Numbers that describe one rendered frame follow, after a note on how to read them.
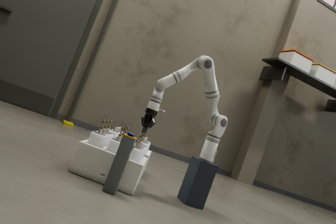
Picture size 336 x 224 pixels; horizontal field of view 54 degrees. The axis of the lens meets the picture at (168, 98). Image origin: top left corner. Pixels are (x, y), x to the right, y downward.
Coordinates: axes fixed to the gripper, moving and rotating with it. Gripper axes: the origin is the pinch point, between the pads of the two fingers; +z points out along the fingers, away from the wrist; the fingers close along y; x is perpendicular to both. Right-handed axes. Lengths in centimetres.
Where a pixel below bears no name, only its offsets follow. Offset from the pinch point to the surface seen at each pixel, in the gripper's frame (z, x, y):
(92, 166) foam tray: 28.0, -27.3, 2.0
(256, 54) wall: -160, 284, -160
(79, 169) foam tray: 32.2, -32.1, -2.3
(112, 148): 15.0, -20.3, 4.0
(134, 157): 15.5, -10.3, 13.0
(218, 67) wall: -115, 231, -178
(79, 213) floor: 35, -56, 52
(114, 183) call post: 29.7, -23.8, 22.5
